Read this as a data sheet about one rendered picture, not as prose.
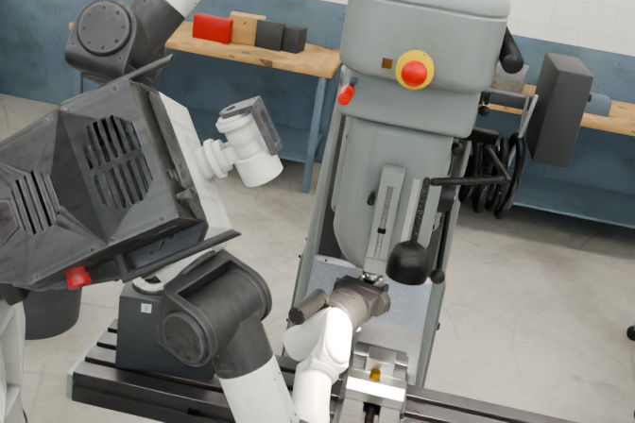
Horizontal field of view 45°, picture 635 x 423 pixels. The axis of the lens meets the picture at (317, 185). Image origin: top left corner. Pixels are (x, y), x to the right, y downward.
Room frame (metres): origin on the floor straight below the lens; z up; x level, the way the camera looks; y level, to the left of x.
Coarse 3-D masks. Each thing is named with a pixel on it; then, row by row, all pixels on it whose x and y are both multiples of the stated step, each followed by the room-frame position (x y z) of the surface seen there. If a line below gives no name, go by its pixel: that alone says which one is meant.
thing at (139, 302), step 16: (128, 288) 1.43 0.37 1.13; (144, 288) 1.42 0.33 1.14; (160, 288) 1.43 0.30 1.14; (128, 304) 1.39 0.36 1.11; (144, 304) 1.39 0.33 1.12; (160, 304) 1.40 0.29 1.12; (128, 320) 1.39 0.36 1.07; (144, 320) 1.39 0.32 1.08; (128, 336) 1.39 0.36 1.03; (144, 336) 1.40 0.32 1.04; (128, 352) 1.39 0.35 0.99; (144, 352) 1.40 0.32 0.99; (160, 352) 1.40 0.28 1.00; (128, 368) 1.39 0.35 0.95; (144, 368) 1.40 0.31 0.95; (160, 368) 1.40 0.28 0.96; (176, 368) 1.40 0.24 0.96; (192, 368) 1.40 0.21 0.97; (208, 368) 1.40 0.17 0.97
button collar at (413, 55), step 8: (408, 56) 1.17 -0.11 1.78; (416, 56) 1.17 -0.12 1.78; (424, 56) 1.17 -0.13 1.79; (400, 64) 1.17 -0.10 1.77; (424, 64) 1.17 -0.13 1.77; (432, 64) 1.17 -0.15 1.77; (400, 72) 1.17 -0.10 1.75; (432, 72) 1.17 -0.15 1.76; (400, 80) 1.17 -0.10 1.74; (408, 88) 1.17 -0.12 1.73; (416, 88) 1.17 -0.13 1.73
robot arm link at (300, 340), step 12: (312, 300) 1.23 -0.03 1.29; (324, 300) 1.25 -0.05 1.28; (336, 300) 1.26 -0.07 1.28; (300, 312) 1.19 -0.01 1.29; (312, 312) 1.21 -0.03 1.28; (348, 312) 1.24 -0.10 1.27; (300, 324) 1.18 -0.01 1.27; (312, 324) 1.19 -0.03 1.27; (288, 336) 1.20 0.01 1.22; (300, 336) 1.18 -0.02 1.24; (312, 336) 1.17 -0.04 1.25; (288, 348) 1.19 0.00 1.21; (300, 348) 1.18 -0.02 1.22; (312, 348) 1.17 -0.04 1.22; (300, 360) 1.19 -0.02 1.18
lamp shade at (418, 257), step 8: (400, 248) 1.16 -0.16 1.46; (408, 248) 1.16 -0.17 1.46; (416, 248) 1.16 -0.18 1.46; (424, 248) 1.18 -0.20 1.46; (392, 256) 1.16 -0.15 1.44; (400, 256) 1.15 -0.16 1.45; (408, 256) 1.15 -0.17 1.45; (416, 256) 1.15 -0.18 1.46; (424, 256) 1.16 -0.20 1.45; (392, 264) 1.15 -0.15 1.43; (400, 264) 1.14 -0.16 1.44; (408, 264) 1.14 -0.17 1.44; (416, 264) 1.14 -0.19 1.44; (424, 264) 1.15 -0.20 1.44; (392, 272) 1.15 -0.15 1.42; (400, 272) 1.14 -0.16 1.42; (408, 272) 1.14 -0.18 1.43; (416, 272) 1.14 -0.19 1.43; (424, 272) 1.15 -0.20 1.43; (400, 280) 1.14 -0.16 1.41; (408, 280) 1.14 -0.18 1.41; (416, 280) 1.14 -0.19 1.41; (424, 280) 1.16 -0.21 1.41
